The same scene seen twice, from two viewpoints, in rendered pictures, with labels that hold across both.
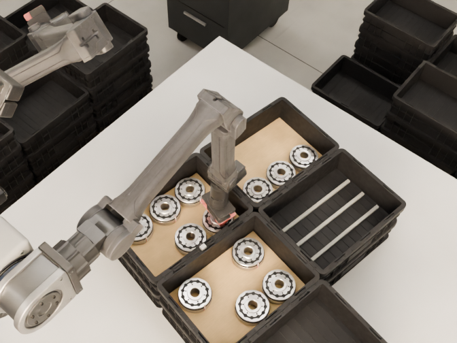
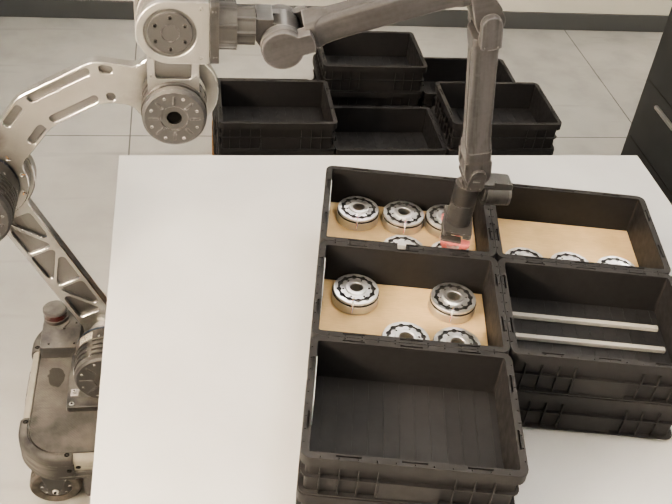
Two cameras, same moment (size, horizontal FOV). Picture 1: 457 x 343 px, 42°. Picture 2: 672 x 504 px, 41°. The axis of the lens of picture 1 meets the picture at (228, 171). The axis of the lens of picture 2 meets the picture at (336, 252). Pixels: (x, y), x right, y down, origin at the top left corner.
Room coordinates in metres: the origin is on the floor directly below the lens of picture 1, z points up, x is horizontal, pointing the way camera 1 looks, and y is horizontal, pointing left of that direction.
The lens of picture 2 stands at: (-0.46, -0.87, 2.19)
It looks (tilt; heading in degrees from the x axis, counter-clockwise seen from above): 39 degrees down; 41
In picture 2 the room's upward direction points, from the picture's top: 7 degrees clockwise
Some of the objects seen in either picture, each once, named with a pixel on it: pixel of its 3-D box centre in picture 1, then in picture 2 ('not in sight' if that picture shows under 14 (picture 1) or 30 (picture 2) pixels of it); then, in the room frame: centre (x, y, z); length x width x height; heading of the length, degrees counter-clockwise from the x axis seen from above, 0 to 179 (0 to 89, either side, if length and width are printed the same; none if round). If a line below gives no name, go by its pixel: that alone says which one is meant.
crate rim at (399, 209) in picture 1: (332, 208); (595, 315); (0.99, -0.34, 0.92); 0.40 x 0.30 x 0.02; 133
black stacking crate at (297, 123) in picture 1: (268, 158); (567, 245); (1.21, -0.14, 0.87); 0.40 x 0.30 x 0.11; 133
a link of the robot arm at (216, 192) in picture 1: (220, 187); (468, 192); (0.97, 0.02, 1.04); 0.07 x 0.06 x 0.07; 144
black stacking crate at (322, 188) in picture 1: (329, 216); (589, 332); (0.99, -0.34, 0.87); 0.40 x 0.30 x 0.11; 133
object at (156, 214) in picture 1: (164, 207); (403, 213); (0.99, 0.20, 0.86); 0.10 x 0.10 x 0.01
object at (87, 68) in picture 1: (103, 70); (485, 154); (2.05, 0.66, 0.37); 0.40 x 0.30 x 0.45; 143
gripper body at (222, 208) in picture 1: (218, 199); (459, 213); (0.96, 0.03, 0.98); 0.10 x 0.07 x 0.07; 38
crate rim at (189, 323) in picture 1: (239, 282); (409, 297); (0.72, -0.05, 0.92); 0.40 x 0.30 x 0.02; 133
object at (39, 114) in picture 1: (43, 124); (379, 166); (1.73, 0.90, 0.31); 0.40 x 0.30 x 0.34; 143
